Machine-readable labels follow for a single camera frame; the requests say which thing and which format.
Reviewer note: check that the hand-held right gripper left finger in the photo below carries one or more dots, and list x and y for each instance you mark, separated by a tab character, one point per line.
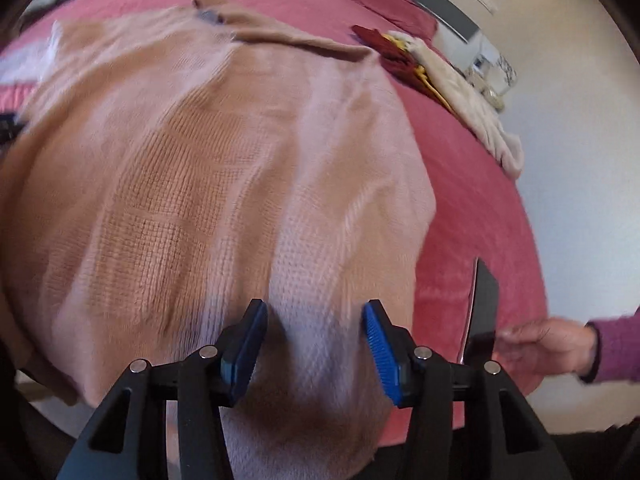
247	350

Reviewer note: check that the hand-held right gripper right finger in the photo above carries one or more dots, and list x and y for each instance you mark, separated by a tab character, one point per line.
380	355

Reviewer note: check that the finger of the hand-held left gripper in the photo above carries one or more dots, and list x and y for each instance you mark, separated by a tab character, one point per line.
9	130

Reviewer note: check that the another person's forearm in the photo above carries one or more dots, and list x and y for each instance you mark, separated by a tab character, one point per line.
617	345

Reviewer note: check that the black flat device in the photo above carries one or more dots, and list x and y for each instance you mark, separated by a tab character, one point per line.
484	310

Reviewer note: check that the pink bed blanket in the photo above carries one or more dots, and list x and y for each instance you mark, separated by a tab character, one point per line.
470	160

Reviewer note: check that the cream fleece garment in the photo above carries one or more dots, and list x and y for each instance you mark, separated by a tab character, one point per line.
465	100

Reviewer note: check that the yellow garment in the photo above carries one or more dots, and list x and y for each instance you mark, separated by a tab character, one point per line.
427	77

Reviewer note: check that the white nightstand with clutter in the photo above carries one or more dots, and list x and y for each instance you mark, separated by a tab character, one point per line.
492	80

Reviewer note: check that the dusty pink pillow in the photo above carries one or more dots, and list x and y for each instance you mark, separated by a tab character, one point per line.
390	2

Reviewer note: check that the grey and white headboard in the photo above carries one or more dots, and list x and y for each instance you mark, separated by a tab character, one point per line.
440	2

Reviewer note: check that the white wall switch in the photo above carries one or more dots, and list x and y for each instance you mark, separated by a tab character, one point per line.
484	0

